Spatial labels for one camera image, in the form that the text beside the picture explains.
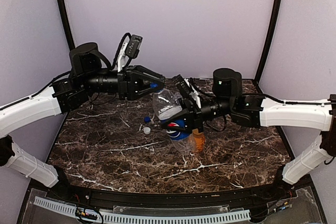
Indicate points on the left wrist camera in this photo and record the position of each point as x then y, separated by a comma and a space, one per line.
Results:
127, 50

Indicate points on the left black frame post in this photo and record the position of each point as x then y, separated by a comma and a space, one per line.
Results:
65, 24

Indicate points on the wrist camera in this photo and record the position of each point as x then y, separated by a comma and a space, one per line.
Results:
127, 50
186, 90

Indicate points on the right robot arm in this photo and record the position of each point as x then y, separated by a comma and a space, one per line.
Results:
257, 110

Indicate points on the white slotted cable duct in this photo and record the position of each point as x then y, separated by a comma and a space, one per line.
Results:
142, 215

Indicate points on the white bottle cap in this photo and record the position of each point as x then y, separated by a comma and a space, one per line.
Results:
146, 130

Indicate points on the right black frame post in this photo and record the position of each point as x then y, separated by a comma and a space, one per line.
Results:
268, 40

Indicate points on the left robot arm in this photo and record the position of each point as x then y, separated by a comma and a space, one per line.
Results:
91, 72

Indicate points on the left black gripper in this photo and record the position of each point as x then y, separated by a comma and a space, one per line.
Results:
130, 82

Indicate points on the black front rail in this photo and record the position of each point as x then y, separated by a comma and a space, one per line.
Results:
254, 197

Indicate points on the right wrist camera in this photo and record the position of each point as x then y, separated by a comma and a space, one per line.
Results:
186, 90

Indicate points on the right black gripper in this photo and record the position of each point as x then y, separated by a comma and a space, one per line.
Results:
192, 118

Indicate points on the black frame post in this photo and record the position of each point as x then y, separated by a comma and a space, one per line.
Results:
268, 40
65, 24

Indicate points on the orange juice bottle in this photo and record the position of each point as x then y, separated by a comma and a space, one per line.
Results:
198, 141

